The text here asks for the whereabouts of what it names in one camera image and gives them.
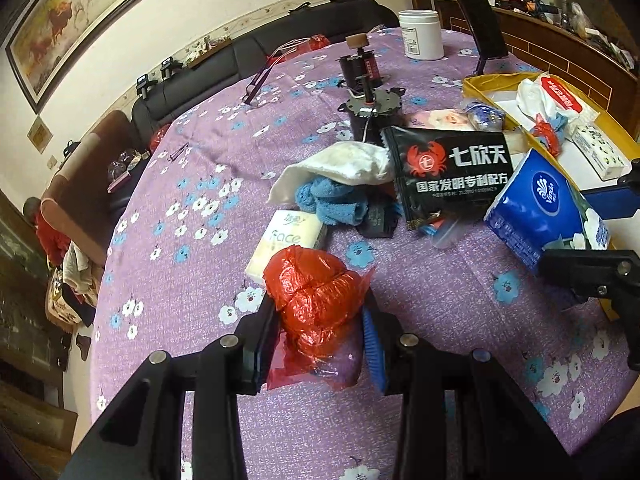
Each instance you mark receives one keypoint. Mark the white cloth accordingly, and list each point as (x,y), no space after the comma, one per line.
(340,165)

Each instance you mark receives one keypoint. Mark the round black electric motor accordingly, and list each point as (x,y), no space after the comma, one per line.
(372,110)

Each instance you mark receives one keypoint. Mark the black tablet stand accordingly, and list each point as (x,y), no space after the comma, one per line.
(475,15)

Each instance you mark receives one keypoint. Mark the small red plastic bag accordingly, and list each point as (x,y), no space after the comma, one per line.
(545,137)

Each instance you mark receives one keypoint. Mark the clear plastic bag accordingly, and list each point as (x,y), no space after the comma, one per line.
(127,162)

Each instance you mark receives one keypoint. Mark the blue tissue pack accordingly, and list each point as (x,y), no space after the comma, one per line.
(535,205)

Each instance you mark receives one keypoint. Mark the dark slipper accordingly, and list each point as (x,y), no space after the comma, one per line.
(83,345)

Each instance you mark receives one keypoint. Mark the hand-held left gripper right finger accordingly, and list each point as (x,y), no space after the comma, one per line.
(372,355)

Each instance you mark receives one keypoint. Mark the white plastic jar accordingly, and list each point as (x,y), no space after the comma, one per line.
(422,35)

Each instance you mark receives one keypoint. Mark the red cloth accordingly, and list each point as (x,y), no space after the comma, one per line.
(50,235)

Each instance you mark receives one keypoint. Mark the pink rose print tissue pack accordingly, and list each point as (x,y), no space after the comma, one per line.
(435,119)

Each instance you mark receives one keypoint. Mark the pink flat box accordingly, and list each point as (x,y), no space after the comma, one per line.
(119,182)

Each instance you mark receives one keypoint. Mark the black handheld device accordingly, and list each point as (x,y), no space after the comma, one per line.
(144,85)
(171,67)

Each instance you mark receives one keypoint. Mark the lemon print tissue pack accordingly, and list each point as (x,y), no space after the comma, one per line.
(597,152)

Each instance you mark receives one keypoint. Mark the brown armchair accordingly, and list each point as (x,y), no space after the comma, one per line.
(85,185)

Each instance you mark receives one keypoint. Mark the pile of tools and parts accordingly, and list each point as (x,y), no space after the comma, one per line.
(575,10)

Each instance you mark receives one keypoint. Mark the yellow cardboard box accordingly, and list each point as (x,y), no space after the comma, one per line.
(480,87)

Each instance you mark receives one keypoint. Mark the white tissue pack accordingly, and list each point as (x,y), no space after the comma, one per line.
(290,240)

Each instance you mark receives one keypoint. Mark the black crab print packet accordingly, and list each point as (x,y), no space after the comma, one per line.
(450,175)

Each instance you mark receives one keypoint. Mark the clear eyeglasses maroon temples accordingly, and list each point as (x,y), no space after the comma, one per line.
(262,77)

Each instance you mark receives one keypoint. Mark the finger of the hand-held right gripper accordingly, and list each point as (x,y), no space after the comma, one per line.
(622,202)
(590,267)

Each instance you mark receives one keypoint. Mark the pile of clothes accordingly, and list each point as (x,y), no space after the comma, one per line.
(75,270)

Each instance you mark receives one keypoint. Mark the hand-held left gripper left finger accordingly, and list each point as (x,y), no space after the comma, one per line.
(250,365)

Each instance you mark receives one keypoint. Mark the white plastic bag red print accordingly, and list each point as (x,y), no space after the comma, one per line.
(550,97)

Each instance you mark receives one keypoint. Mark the wooden cabinet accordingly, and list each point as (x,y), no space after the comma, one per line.
(550,45)

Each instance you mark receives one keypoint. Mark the small black motor with cork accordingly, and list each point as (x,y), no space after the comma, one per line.
(360,67)

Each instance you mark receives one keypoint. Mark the black leather sofa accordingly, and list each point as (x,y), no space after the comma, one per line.
(240,55)

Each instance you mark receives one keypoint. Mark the dark hair clip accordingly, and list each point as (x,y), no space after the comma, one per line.
(180,152)

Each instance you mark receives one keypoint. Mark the wooden tray with trinkets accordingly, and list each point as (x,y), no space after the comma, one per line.
(210,52)

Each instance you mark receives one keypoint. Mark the blue white plastic bag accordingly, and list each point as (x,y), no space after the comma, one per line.
(480,115)

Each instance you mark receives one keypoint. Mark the framed horse painting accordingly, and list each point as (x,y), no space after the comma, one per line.
(80,15)

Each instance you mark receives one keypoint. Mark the red bag on sofa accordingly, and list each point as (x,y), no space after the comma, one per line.
(161,140)
(318,42)

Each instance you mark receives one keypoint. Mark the small yellow wall frame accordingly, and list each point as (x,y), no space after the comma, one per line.
(37,131)

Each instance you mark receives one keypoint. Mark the blue towel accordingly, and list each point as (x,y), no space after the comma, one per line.
(332,205)

